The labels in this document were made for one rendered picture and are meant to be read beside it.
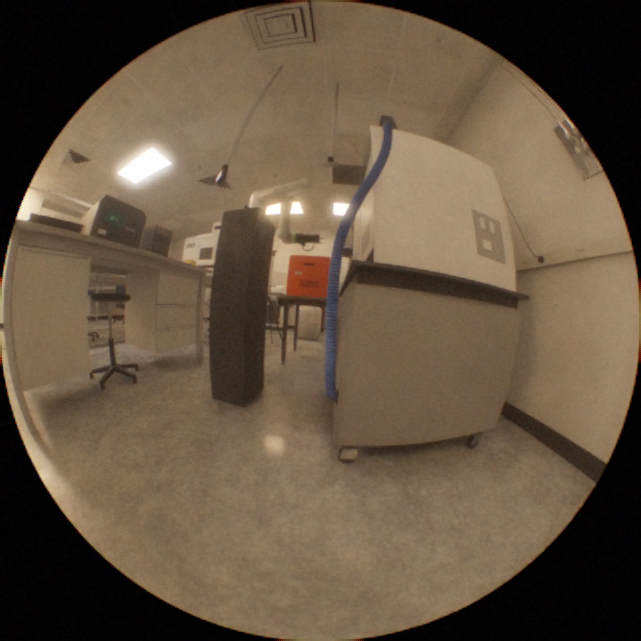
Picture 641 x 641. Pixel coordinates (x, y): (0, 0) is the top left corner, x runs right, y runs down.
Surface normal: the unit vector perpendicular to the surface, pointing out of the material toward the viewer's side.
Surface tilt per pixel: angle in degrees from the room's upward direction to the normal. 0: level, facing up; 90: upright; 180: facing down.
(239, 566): 0
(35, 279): 90
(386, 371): 90
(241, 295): 90
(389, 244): 90
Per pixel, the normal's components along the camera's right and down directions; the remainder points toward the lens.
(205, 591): 0.08, -0.99
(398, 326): -0.07, 0.06
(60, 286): 0.99, 0.08
